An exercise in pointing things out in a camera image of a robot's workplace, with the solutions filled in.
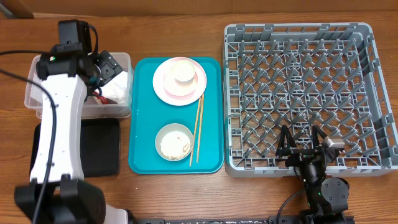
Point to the teal plastic tray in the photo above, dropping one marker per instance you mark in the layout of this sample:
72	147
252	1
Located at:
150	114

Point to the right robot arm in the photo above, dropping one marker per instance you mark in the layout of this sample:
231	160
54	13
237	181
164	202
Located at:
327	197

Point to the red snack wrapper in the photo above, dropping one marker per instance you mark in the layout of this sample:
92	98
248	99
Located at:
101	100

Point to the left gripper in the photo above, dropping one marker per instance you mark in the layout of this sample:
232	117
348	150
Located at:
109	65

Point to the grey bowl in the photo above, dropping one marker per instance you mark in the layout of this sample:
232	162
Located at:
169	128

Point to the wooden chopstick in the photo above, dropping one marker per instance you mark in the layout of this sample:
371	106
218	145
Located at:
200	127
195	130

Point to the clear plastic bin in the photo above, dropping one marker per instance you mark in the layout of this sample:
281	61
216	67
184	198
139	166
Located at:
33	96

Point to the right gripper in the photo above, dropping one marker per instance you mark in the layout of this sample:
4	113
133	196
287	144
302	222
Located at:
298	154

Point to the right wooden chopstick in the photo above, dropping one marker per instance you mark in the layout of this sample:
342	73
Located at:
200	127

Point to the black plastic tray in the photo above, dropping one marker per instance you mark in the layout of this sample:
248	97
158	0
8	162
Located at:
94	151

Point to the white cup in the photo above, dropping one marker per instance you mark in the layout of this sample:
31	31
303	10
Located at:
183	71

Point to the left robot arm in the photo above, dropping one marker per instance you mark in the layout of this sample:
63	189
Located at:
70	72

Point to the large pink plate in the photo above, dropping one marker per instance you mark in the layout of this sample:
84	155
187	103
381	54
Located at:
164	95

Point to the white napkin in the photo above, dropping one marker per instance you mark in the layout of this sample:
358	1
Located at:
116	89

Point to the grey dishwasher rack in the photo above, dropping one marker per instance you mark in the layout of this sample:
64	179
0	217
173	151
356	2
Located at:
301	75

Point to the left wooden chopstick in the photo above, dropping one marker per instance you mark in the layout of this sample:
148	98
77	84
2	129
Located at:
195	130

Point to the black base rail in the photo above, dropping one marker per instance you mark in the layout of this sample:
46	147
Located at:
269	220

